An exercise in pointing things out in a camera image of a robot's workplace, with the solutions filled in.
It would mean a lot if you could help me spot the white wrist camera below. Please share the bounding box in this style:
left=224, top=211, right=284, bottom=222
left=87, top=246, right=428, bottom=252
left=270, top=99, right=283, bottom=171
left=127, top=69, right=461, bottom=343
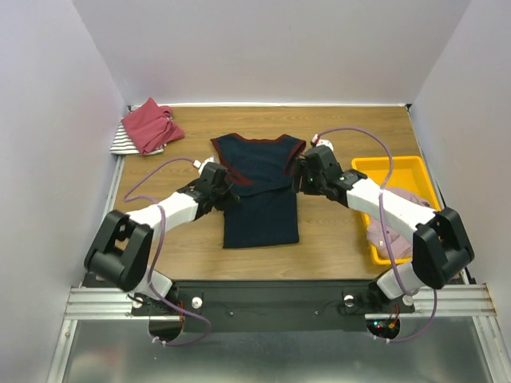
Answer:
left=192, top=156, right=218, bottom=174
left=311, top=134, right=334, bottom=151

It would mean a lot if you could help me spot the mauve tank top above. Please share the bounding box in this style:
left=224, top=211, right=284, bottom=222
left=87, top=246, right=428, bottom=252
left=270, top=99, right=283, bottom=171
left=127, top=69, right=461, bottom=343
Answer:
left=366, top=188, right=431, bottom=260

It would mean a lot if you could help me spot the striped folded tank top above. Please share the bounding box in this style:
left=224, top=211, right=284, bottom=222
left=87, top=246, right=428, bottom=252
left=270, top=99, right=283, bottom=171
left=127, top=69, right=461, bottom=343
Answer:
left=109, top=121, right=165, bottom=156

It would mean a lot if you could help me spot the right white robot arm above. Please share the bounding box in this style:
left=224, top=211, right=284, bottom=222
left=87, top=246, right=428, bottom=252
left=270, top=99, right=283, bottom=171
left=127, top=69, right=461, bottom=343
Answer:
left=293, top=145, right=474, bottom=311

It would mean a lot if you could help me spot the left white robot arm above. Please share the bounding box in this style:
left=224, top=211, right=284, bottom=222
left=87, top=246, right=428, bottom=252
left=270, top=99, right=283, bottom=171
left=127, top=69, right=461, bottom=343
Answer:
left=84, top=162, right=239, bottom=314

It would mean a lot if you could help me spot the yellow plastic bin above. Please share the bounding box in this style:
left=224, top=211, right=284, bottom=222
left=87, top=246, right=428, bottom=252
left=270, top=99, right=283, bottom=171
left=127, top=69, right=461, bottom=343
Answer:
left=351, top=156, right=441, bottom=266

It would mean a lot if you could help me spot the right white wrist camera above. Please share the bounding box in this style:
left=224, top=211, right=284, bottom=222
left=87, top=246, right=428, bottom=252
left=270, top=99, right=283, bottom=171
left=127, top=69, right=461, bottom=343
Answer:
left=311, top=134, right=334, bottom=151

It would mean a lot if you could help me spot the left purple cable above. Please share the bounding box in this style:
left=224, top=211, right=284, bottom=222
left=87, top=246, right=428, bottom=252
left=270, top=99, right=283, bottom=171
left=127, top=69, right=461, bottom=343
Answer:
left=122, top=157, right=213, bottom=347

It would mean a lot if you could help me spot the navy tank top maroon trim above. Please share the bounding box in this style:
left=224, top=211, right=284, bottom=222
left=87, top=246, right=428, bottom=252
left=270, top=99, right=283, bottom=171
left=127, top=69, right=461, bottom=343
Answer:
left=211, top=133, right=307, bottom=249

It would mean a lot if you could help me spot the red folded tank top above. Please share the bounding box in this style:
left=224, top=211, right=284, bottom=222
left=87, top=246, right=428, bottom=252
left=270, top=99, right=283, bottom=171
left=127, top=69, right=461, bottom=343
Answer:
left=121, top=97, right=185, bottom=156

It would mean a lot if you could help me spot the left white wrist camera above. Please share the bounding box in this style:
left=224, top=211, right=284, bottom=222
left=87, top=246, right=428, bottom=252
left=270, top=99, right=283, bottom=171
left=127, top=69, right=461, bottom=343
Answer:
left=192, top=156, right=218, bottom=174

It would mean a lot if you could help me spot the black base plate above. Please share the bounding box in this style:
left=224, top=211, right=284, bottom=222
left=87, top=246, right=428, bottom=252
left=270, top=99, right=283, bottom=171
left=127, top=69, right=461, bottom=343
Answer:
left=133, top=279, right=414, bottom=334

